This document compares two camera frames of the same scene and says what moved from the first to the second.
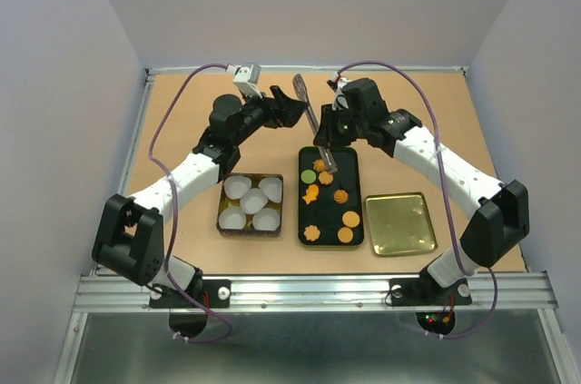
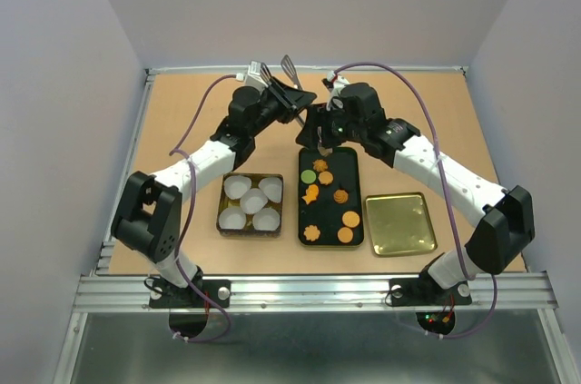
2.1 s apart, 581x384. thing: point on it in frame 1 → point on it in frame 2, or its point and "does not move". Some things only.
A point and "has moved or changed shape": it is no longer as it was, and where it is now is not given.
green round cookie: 309,176 does not move
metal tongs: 304,97 has moved or changed shape
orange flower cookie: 325,178 does not move
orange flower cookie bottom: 311,232 does not move
